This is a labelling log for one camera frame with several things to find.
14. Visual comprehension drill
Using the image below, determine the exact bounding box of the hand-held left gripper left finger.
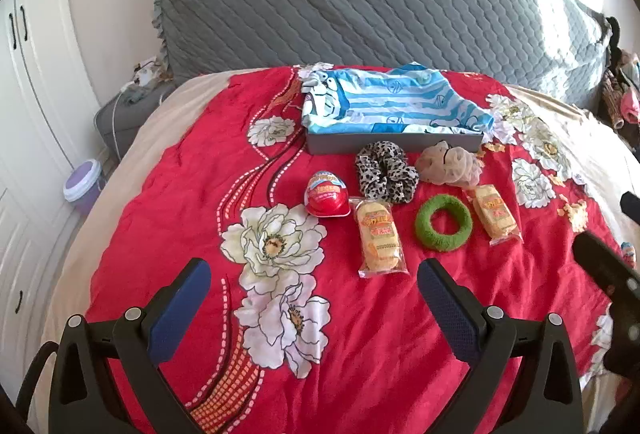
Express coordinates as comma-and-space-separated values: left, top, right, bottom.
50, 258, 212, 434

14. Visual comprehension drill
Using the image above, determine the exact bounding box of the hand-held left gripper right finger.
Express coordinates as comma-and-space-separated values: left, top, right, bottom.
419, 258, 586, 434

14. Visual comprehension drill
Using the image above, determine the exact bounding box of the green fuzzy hair ring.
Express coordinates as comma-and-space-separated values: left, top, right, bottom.
415, 195, 473, 251

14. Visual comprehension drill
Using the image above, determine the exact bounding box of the yellow snack cake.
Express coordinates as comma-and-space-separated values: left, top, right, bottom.
462, 184, 522, 246
348, 196, 408, 278

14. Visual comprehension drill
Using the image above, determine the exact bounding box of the beige sheer scrunchie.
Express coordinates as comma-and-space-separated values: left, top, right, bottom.
415, 140, 482, 187

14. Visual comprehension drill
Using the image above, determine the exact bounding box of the leopard print scrunchie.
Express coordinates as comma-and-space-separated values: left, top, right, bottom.
355, 140, 420, 205

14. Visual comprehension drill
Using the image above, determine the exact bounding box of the red toy egg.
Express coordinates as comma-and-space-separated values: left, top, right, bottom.
305, 170, 350, 217

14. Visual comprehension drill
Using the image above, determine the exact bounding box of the red floral blanket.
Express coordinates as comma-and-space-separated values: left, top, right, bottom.
85, 64, 626, 434

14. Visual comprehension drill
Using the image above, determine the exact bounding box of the pile of clothes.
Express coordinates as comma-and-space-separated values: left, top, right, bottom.
597, 16, 640, 135

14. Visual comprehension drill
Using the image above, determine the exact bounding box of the purple lidded bin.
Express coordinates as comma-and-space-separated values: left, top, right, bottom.
63, 159, 107, 217

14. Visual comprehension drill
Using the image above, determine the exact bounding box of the grey nightstand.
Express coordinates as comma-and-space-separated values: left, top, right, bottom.
95, 81, 176, 160

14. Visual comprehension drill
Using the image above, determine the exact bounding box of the white wardrobe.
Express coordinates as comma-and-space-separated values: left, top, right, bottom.
0, 0, 108, 395

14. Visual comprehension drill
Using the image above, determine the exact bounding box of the black cable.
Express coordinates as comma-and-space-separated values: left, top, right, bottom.
17, 341, 57, 415

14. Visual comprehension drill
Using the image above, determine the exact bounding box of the white charger cable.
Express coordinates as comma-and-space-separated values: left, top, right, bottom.
112, 81, 136, 160

